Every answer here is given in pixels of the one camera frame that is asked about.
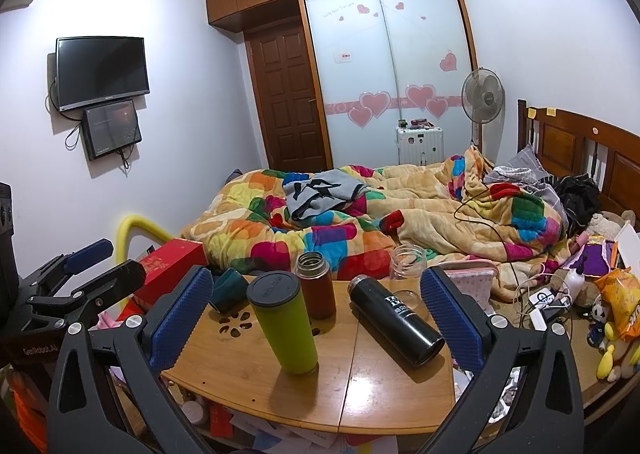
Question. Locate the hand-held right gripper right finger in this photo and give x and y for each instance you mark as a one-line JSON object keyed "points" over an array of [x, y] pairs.
{"points": [[450, 324]]}

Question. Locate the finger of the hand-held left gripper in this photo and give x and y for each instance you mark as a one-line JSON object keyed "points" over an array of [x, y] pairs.
{"points": [[117, 279], [90, 254]]}

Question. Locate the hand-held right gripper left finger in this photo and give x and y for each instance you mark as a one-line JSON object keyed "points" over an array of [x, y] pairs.
{"points": [[182, 316]]}

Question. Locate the dark green cup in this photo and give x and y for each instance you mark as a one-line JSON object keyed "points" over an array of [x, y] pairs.
{"points": [[230, 289]]}

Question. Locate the pink pouch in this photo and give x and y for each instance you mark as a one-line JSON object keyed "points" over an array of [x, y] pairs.
{"points": [[472, 284]]}

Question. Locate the black thermos bottle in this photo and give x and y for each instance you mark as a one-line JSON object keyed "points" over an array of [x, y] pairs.
{"points": [[395, 324]]}

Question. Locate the red box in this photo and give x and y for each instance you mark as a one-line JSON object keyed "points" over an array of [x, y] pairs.
{"points": [[170, 259]]}

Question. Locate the yellow padded tube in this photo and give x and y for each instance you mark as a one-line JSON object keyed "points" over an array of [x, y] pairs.
{"points": [[145, 224]]}

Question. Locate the clear glass jar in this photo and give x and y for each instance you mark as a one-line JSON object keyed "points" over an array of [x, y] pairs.
{"points": [[407, 264]]}

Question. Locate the white power strip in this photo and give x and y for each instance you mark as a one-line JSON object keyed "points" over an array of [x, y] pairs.
{"points": [[542, 306]]}

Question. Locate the green tumbler with dark lid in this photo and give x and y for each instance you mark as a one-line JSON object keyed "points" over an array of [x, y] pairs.
{"points": [[290, 334]]}

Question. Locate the colourful patchwork blanket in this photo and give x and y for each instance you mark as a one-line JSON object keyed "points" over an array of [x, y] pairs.
{"points": [[425, 214]]}

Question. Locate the white plastic bottle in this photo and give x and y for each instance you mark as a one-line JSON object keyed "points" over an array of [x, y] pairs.
{"points": [[576, 284]]}

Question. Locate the brown thermos bottle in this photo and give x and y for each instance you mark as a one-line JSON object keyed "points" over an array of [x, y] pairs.
{"points": [[320, 294]]}

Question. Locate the yellow plush toy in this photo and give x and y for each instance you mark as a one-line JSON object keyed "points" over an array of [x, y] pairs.
{"points": [[617, 349]]}

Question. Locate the grey dotted pillow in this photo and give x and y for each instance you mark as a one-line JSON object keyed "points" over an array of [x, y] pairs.
{"points": [[520, 169]]}

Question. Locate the orange snack bag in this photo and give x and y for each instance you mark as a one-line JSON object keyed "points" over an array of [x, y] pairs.
{"points": [[620, 299]]}

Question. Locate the white suitcase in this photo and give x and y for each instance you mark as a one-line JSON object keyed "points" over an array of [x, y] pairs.
{"points": [[420, 149]]}

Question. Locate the black clothing pile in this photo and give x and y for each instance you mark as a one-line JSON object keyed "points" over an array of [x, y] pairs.
{"points": [[580, 199]]}

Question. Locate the grey and black garment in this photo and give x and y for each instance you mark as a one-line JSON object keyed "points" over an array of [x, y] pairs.
{"points": [[320, 194]]}

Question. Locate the beige plush toy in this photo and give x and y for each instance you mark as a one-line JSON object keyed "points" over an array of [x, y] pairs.
{"points": [[607, 224]]}

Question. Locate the wooden headboard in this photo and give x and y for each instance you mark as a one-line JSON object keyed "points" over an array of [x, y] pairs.
{"points": [[565, 144]]}

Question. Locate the standing fan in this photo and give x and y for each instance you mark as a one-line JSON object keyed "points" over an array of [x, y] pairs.
{"points": [[482, 94]]}

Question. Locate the brown wooden door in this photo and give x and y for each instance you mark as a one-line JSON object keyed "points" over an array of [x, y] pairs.
{"points": [[285, 99]]}

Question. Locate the wooden wardrobe with glass doors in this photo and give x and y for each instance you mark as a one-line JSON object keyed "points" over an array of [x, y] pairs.
{"points": [[350, 59]]}

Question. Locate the small black wall monitor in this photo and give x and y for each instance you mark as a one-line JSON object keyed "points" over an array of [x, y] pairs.
{"points": [[111, 129]]}

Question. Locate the black wall television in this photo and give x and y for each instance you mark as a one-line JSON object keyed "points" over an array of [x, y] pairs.
{"points": [[100, 71]]}

